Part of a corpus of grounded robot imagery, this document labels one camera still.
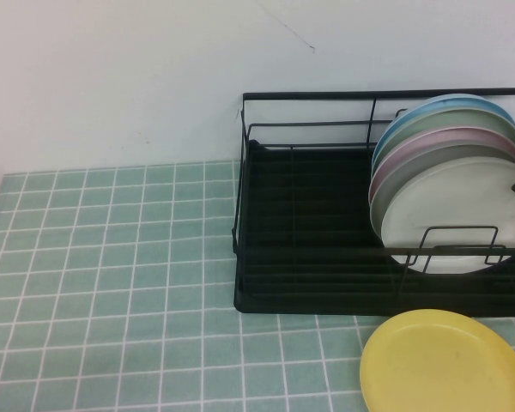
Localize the black drip tray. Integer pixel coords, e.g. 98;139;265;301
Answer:
233;139;515;319

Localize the grey plate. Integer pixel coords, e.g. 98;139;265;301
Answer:
368;143;515;227

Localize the pink plate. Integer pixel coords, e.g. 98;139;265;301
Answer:
367;126;515;203

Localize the white plate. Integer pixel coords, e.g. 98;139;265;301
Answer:
379;155;515;276

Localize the blue plate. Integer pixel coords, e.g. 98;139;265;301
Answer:
372;92;515;169

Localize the black wire dish rack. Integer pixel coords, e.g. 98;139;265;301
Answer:
231;87;515;301

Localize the yellow plate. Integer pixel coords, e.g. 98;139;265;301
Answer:
359;308;515;412

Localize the green checked tablecloth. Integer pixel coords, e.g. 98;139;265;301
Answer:
0;159;515;412

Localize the green plate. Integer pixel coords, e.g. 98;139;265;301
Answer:
375;106;515;173

